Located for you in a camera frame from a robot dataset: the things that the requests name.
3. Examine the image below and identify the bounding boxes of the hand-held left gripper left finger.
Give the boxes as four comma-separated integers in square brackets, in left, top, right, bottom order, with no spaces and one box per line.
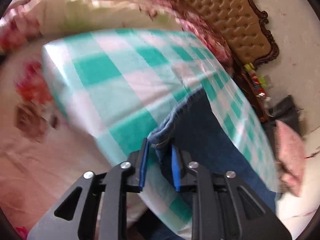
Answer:
[27,137,150,240]

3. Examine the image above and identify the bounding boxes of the green checkered tablecloth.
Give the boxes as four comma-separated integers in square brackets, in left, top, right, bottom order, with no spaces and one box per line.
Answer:
[41,29,279,236]

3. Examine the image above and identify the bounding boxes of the blue denim pants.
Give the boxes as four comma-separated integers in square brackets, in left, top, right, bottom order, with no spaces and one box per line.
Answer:
[147,86,276,240]

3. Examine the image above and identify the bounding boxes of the dark grey cloth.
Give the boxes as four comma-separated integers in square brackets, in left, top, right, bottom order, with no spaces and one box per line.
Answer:
[264,94,303,140]

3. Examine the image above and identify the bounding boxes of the dark wooden nightstand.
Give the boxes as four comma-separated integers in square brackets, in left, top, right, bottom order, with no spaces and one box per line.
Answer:
[235,65,272,123]

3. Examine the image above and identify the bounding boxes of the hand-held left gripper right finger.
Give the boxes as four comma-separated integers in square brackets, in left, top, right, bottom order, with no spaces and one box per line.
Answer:
[170,145,292,240]

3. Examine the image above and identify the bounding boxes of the tan tufted headboard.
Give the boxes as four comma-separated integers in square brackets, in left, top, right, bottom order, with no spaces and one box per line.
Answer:
[147,0,279,68]

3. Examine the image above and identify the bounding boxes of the cream floral bed sheet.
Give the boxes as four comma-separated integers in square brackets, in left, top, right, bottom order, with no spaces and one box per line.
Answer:
[0,42,153,240]

